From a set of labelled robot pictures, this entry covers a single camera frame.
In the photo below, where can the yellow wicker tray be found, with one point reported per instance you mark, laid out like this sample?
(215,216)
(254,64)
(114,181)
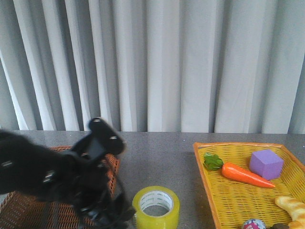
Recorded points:
(232,202)

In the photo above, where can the brown wicker basket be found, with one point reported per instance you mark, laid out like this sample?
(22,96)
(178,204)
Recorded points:
(18,211)

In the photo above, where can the orange toy carrot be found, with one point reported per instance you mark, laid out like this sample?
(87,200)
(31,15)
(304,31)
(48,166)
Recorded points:
(213,162)

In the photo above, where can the dark brown toy piece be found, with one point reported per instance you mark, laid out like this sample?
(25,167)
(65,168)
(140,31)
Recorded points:
(279,226)

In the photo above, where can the purple foam cube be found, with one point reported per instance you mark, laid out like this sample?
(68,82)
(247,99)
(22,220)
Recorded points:
(266,164)

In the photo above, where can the toy bread loaf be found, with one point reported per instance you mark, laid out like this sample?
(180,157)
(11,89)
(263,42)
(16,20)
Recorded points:
(295,209)

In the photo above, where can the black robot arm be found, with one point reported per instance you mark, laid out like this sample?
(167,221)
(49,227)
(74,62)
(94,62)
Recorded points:
(37,171)

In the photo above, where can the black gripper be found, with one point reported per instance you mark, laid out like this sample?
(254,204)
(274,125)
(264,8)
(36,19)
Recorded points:
(93,196)

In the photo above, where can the grey pleated curtain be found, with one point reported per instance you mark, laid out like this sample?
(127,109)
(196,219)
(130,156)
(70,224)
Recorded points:
(203,66)

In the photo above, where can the yellow tape roll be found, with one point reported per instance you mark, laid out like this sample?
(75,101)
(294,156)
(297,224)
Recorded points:
(156,208)

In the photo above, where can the small patterned ball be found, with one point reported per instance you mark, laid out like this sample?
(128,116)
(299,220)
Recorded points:
(253,224)

